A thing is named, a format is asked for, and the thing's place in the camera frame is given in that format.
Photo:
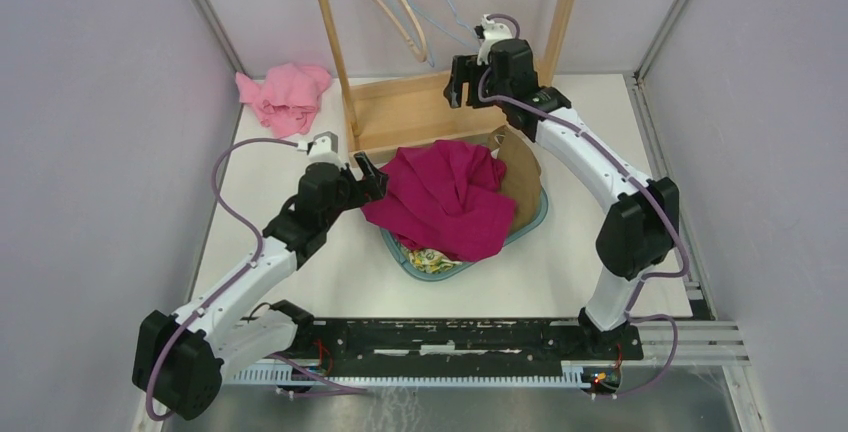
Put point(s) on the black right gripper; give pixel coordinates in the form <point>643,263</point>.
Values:
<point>466,69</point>

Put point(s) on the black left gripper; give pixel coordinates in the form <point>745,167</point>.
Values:
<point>362,190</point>

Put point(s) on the wooden clothes rack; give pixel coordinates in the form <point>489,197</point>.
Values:
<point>383,116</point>

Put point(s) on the magenta cloth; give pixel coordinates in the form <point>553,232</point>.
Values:
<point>445,196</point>

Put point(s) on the brown skirt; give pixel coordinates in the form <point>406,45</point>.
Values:
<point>522,179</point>

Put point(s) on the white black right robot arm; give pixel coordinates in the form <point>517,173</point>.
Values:
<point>641,224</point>

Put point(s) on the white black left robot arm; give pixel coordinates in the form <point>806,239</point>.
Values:
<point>182,358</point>

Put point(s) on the beige wooden hanger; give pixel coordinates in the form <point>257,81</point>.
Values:
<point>391,5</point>

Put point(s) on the teal plastic basket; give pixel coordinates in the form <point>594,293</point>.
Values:
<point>395,247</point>

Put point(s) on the yellow patterned cloth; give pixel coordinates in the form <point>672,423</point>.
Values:
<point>430,261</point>

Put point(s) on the pink crumpled cloth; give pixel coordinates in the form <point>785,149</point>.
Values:
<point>288,100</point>

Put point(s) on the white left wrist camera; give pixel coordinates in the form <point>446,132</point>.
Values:
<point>323,148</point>

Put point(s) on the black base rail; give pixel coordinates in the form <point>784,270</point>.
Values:
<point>458,348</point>

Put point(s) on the white slotted cable duct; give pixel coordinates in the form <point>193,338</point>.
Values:
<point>271,372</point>

